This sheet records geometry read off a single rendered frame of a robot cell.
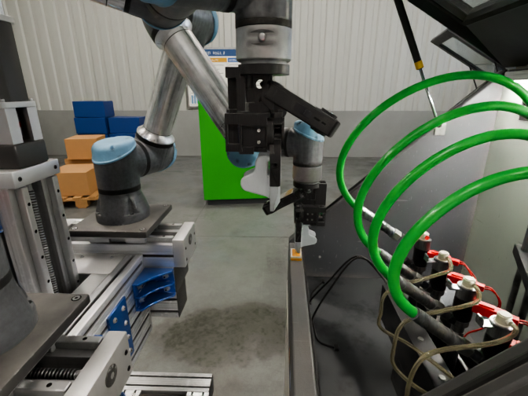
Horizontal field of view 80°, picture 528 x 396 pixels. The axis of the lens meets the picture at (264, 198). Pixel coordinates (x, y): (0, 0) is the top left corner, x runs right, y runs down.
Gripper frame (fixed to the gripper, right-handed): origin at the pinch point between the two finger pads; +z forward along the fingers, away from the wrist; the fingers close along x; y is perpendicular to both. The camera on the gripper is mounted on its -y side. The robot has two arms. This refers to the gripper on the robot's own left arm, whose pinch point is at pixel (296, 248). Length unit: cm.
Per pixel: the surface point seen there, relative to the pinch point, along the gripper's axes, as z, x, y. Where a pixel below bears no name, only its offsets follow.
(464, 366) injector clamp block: -0.5, -39.5, 25.5
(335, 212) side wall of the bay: -7.7, 9.1, 11.7
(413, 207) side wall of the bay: -9.7, 9.2, 34.5
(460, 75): -45, -23, 25
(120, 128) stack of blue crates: 27, 529, -324
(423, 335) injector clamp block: -0.5, -33.0, 21.6
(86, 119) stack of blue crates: 10, 522, -386
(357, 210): -23.4, -30.6, 8.3
